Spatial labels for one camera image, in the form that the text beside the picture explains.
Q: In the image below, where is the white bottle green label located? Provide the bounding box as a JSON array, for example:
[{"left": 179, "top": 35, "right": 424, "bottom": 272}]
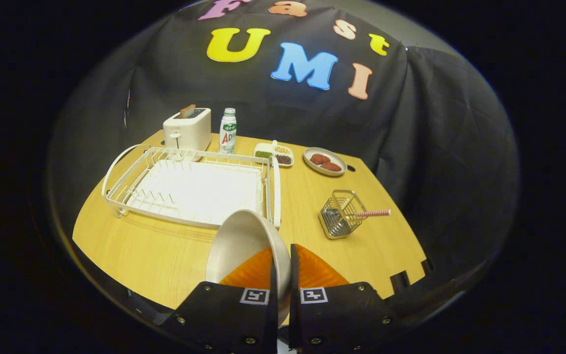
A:
[{"left": 219, "top": 108, "right": 237, "bottom": 154}]

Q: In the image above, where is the white drip tray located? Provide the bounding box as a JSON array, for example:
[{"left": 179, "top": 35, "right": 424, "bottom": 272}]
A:
[{"left": 126, "top": 158, "right": 264, "bottom": 227}]

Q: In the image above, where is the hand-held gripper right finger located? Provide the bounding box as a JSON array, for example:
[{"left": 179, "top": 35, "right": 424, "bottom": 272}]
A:
[{"left": 288, "top": 243, "right": 409, "bottom": 354}]

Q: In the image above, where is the white wire dish rack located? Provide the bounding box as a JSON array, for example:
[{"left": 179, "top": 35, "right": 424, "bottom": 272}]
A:
[{"left": 101, "top": 144, "right": 282, "bottom": 230}]

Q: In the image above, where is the beige plate with meat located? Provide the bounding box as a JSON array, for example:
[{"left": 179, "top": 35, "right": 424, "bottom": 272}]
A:
[{"left": 303, "top": 147, "right": 348, "bottom": 177}]

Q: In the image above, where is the beige round plate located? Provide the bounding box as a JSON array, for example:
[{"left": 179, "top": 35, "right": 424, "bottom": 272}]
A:
[{"left": 205, "top": 209, "right": 292, "bottom": 325}]

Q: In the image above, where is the white divided spice dish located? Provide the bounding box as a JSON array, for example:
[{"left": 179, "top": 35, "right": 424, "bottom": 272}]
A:
[{"left": 254, "top": 140, "right": 294, "bottom": 168}]

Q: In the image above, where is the metal wire basket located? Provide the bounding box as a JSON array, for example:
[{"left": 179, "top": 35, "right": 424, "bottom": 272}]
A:
[{"left": 318, "top": 190, "right": 368, "bottom": 240}]

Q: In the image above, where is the black backdrop cloth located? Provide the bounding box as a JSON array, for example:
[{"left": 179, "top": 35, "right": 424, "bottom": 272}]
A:
[{"left": 47, "top": 0, "right": 519, "bottom": 305}]

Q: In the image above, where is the white toaster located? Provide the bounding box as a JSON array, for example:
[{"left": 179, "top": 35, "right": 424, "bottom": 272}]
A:
[{"left": 163, "top": 108, "right": 212, "bottom": 152}]

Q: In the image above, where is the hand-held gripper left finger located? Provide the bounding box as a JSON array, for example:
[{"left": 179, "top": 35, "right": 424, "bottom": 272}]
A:
[{"left": 163, "top": 247, "right": 280, "bottom": 354}]

